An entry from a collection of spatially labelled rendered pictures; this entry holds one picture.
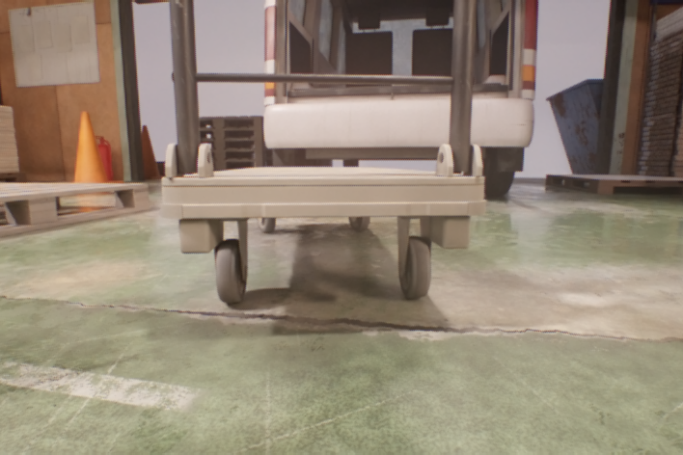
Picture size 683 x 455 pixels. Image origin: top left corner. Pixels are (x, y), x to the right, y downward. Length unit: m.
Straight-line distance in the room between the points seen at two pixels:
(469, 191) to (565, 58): 6.02
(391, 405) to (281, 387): 0.11
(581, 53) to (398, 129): 4.68
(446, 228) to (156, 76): 7.02
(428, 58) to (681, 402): 3.91
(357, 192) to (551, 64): 6.02
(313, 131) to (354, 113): 0.25
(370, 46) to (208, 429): 4.05
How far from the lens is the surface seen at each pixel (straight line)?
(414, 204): 0.46
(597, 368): 0.52
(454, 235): 0.49
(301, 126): 2.21
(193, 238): 0.48
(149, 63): 7.47
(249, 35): 6.74
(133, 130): 5.26
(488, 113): 2.18
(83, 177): 4.47
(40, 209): 1.62
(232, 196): 0.45
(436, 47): 4.23
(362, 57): 4.24
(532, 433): 0.39
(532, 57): 2.35
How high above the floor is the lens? 0.22
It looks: 10 degrees down
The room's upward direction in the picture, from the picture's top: straight up
